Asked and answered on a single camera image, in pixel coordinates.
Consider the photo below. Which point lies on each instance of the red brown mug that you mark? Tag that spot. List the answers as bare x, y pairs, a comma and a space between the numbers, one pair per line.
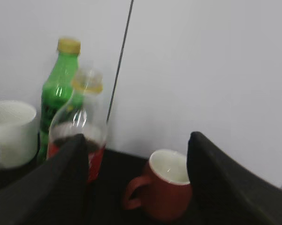
163, 191

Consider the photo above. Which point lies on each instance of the green Sprite bottle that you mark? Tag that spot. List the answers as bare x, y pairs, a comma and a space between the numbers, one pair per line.
57, 90

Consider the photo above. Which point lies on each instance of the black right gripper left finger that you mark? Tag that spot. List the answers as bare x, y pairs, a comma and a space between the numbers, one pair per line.
53, 193

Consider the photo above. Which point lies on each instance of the cola bottle red label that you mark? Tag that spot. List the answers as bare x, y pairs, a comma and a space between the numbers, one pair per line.
82, 114

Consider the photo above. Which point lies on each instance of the white mug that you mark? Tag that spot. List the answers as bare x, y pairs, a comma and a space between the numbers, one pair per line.
18, 133

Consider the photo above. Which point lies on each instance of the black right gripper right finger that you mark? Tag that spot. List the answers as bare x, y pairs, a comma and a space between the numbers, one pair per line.
225, 192

